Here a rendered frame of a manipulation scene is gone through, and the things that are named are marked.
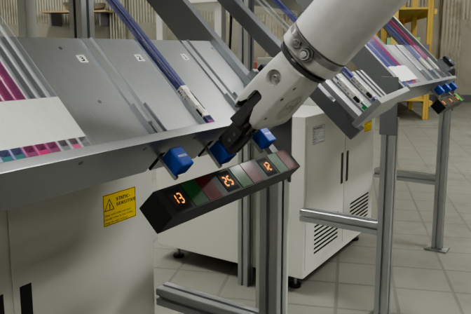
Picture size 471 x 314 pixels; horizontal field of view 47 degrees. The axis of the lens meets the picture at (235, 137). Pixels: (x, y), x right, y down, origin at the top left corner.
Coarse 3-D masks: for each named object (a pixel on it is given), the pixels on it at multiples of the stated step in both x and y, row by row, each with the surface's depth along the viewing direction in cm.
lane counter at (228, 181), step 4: (220, 172) 76; (224, 172) 77; (228, 172) 77; (220, 176) 75; (224, 176) 76; (228, 176) 77; (220, 180) 75; (224, 180) 75; (228, 180) 76; (232, 180) 76; (224, 184) 75; (228, 184) 75; (232, 184) 76; (236, 184) 76; (228, 188) 75; (232, 188) 75; (236, 188) 76
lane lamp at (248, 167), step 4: (240, 164) 81; (244, 164) 81; (248, 164) 82; (244, 168) 80; (248, 168) 81; (252, 168) 82; (248, 172) 80; (252, 172) 81; (256, 172) 82; (248, 176) 80; (252, 176) 80; (256, 176) 81; (260, 176) 82; (252, 180) 80; (256, 180) 80; (260, 180) 81
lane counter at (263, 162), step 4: (260, 160) 85; (264, 160) 86; (260, 164) 84; (264, 164) 85; (268, 164) 86; (264, 168) 84; (268, 168) 85; (272, 168) 85; (268, 172) 84; (272, 172) 85; (276, 172) 85; (268, 176) 83
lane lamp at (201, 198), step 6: (192, 180) 71; (186, 186) 69; (192, 186) 70; (198, 186) 71; (186, 192) 68; (192, 192) 69; (198, 192) 70; (192, 198) 68; (198, 198) 69; (204, 198) 70; (198, 204) 68
